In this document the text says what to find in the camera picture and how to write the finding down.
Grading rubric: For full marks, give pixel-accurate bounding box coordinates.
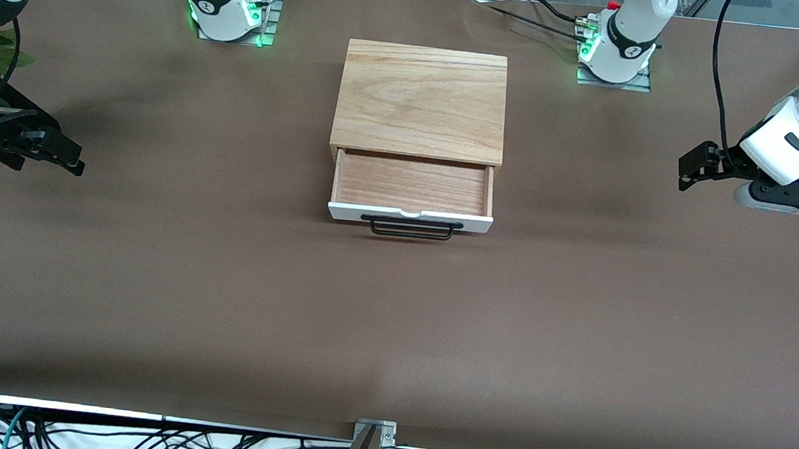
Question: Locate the wooden drawer with white front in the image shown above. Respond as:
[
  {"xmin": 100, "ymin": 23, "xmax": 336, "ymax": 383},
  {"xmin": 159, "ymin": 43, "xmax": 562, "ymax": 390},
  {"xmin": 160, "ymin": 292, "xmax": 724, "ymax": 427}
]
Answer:
[{"xmin": 326, "ymin": 146, "xmax": 500, "ymax": 246}]

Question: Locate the wooden drawer cabinet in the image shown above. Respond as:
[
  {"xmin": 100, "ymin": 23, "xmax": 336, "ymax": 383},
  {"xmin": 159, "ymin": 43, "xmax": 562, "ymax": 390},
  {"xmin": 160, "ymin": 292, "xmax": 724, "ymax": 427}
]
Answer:
[{"xmin": 328, "ymin": 37, "xmax": 514, "ymax": 180}]

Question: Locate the brown table mat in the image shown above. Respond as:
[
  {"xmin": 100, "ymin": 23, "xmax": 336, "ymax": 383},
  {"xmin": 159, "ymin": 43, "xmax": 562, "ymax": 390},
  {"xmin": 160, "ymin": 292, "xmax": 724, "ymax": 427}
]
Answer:
[{"xmin": 0, "ymin": 0, "xmax": 799, "ymax": 449}]

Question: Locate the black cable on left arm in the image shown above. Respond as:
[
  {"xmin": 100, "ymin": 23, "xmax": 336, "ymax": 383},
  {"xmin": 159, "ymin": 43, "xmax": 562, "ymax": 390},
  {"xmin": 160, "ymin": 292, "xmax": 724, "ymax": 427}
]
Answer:
[{"xmin": 703, "ymin": 0, "xmax": 754, "ymax": 159}]

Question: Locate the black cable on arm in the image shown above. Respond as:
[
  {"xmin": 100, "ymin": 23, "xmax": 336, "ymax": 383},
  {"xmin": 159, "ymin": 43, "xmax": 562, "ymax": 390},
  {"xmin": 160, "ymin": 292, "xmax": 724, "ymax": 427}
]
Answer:
[
  {"xmin": 0, "ymin": 17, "xmax": 24, "ymax": 87},
  {"xmin": 703, "ymin": 0, "xmax": 754, "ymax": 159}
]

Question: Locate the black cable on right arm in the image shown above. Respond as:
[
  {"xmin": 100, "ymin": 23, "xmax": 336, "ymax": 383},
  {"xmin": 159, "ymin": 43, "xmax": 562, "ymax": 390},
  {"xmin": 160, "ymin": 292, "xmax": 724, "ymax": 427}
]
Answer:
[{"xmin": 0, "ymin": 17, "xmax": 24, "ymax": 87}]

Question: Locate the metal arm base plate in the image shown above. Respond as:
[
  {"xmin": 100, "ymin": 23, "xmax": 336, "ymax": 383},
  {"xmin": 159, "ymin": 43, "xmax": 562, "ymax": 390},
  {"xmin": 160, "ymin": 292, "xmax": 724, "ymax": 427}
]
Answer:
[
  {"xmin": 575, "ymin": 59, "xmax": 654, "ymax": 94},
  {"xmin": 195, "ymin": 0, "xmax": 285, "ymax": 50}
]

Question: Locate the teal cable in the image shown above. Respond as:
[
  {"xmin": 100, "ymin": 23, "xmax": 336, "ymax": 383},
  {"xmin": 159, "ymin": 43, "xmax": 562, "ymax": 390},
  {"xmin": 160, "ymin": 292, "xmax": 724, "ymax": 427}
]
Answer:
[{"xmin": 0, "ymin": 407, "xmax": 28, "ymax": 449}]

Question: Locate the black metal drawer handle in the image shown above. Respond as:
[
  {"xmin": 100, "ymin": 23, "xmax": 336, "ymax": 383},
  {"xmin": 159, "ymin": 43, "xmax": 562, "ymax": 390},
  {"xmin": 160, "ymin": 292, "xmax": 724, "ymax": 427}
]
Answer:
[{"xmin": 359, "ymin": 213, "xmax": 465, "ymax": 243}]

